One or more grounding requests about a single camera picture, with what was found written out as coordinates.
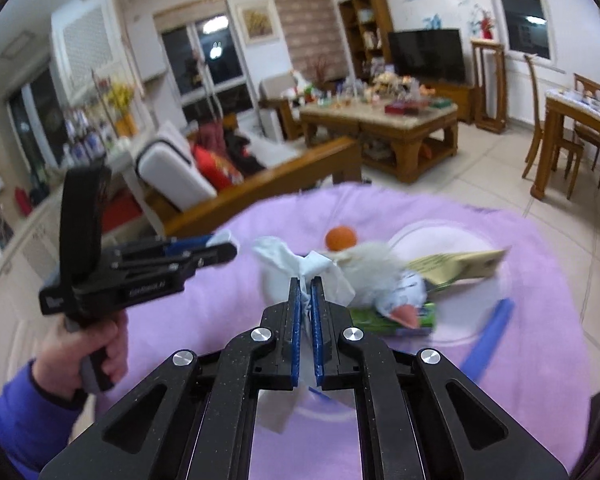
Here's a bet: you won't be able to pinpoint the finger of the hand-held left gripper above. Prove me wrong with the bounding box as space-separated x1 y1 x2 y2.
122 242 240 282
112 236 222 262

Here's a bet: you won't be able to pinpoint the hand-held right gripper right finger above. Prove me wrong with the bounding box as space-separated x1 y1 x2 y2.
311 276 570 480

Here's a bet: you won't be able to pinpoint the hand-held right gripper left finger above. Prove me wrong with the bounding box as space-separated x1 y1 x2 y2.
39 276 302 480

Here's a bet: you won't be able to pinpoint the white tissue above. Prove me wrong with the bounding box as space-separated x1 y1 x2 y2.
252 237 356 436

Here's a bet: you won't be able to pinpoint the person's left forearm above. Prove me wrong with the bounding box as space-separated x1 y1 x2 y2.
0 360 89 480

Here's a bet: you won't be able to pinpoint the person's left hand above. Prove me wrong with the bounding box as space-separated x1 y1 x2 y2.
32 317 131 402

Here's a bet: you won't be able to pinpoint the purple tablecloth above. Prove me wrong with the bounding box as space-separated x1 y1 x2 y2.
70 182 593 480

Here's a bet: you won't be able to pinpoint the green snack packet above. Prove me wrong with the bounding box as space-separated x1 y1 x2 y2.
350 300 439 339

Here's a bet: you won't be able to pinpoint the white sofa cushion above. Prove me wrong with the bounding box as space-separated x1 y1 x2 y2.
135 122 219 212

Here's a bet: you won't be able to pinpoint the white plush goose toy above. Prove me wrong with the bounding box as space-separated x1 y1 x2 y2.
330 240 431 331

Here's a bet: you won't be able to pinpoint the red patterned cushion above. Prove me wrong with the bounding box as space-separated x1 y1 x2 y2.
191 142 245 191

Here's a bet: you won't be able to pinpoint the orange ball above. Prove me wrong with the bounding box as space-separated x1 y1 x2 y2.
325 226 359 253

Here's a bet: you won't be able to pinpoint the wooden sofa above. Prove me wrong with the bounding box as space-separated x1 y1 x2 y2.
142 135 364 237

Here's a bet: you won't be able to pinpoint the dark clothes pile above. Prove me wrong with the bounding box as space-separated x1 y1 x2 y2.
197 119 272 171

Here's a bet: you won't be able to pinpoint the yellow artificial flowers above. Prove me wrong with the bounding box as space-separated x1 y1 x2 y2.
97 79 137 137

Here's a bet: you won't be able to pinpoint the white plate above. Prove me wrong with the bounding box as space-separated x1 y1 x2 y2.
300 219 512 423

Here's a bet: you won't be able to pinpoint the blue stick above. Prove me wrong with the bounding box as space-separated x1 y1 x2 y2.
460 297 516 384

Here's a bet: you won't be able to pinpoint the wooden armchair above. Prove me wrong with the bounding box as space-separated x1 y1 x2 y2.
258 74 307 144

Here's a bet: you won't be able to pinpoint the glass balcony door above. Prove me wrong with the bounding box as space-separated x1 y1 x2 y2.
152 0 262 122

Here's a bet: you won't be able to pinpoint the plush toy on armchair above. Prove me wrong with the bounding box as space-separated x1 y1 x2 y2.
286 70 327 107

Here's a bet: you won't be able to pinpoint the white lattice cover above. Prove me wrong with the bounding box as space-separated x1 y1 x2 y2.
50 0 167 92

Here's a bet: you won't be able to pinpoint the wooden coffee table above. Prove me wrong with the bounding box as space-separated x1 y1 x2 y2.
299 97 460 184

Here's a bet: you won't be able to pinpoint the yellow flower picture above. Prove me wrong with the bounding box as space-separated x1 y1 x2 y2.
236 0 280 46

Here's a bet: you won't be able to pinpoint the red flat box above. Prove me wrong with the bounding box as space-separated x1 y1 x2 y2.
384 101 426 116

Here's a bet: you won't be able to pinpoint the striped roller blind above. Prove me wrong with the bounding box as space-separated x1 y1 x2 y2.
271 0 342 84

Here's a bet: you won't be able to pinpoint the wooden model toy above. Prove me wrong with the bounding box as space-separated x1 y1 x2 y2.
372 70 422 99

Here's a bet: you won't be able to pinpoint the wooden television cabinet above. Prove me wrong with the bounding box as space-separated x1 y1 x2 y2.
420 80 477 124

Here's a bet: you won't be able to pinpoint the wooden bookshelf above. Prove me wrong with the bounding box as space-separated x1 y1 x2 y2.
338 0 396 82

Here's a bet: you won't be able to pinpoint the black flat television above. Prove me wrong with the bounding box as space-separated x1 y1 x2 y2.
387 28 467 84

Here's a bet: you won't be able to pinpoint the wooden dining chair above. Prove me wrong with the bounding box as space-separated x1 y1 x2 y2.
522 54 584 181
573 73 600 171

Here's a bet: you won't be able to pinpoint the tall wooden plant stand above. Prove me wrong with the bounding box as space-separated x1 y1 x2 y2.
471 38 509 134

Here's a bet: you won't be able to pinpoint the wooden dining table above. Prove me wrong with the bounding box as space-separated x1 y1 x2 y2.
530 89 600 199

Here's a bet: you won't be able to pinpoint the red flower vase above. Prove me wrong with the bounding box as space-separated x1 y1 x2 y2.
472 5 499 40

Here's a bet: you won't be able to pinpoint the white framed window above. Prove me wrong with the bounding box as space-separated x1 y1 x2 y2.
481 0 552 62

